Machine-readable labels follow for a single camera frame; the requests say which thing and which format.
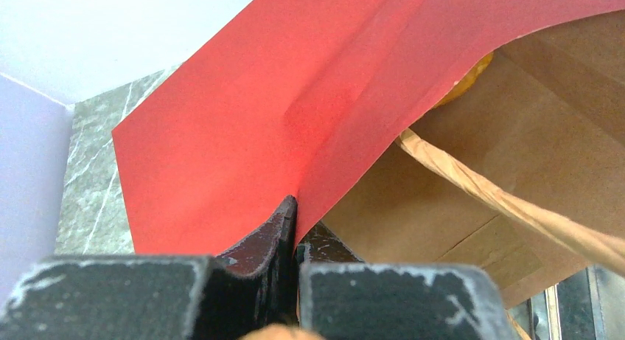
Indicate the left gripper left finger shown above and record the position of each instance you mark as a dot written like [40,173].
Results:
[250,285]

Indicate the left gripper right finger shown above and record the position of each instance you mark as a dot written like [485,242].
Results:
[343,297]

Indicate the red paper bag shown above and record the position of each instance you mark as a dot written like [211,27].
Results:
[300,97]

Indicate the silver metal tray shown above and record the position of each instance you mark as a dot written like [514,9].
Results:
[587,305]

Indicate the orange fake croissant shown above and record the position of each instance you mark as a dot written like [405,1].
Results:
[467,81]

